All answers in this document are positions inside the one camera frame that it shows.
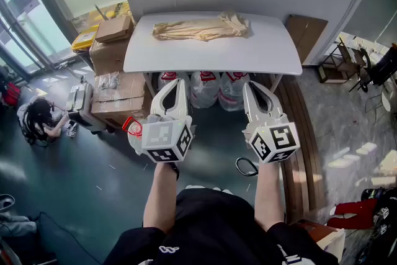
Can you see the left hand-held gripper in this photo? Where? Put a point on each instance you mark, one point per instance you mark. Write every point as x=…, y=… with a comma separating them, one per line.
x=158, y=135

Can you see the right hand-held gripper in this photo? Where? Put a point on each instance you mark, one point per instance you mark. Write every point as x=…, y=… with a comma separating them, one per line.
x=280, y=136

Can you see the beige cloth trousers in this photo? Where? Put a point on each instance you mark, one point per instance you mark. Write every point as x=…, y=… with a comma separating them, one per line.
x=201, y=28

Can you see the person's left forearm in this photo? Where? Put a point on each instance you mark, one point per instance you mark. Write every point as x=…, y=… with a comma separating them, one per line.
x=161, y=195

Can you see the person's right forearm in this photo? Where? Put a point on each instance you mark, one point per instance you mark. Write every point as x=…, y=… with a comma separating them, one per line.
x=269, y=195

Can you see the clear water jug red label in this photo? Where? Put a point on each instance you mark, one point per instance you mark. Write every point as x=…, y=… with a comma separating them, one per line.
x=231, y=93
x=166, y=77
x=204, y=91

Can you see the stack of wooden planks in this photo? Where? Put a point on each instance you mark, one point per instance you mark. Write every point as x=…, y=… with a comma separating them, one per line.
x=302, y=139

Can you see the large cardboard box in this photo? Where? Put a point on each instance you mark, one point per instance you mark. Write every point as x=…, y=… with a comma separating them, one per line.
x=107, y=56

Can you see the flat cardboard sheet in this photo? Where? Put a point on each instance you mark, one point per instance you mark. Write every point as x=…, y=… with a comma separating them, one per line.
x=307, y=35

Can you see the wooden chair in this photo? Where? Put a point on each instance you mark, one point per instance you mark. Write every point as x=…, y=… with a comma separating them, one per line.
x=338, y=65

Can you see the silver suitcase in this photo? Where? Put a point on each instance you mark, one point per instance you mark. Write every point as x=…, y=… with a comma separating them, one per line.
x=82, y=105

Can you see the small cardboard box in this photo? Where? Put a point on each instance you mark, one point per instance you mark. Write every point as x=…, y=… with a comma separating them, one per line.
x=113, y=28

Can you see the yellow plastic bin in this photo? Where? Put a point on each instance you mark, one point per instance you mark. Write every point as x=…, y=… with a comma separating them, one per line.
x=83, y=38

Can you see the thin metal rod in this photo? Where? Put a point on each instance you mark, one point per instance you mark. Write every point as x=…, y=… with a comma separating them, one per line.
x=100, y=11

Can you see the black chair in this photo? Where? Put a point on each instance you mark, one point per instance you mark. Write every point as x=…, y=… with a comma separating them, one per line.
x=383, y=68

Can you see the person's black shirt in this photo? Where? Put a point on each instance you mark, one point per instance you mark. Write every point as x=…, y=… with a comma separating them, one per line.
x=217, y=226

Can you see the red bag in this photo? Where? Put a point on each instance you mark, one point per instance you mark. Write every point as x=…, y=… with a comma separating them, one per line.
x=356, y=211
x=10, y=94

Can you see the open cardboard box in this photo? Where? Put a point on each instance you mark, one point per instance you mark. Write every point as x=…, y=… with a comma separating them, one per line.
x=328, y=237

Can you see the grey waist pouch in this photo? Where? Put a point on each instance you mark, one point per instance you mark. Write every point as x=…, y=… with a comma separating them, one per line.
x=290, y=256

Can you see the grey shoe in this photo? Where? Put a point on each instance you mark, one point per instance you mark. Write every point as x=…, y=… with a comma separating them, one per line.
x=6, y=201

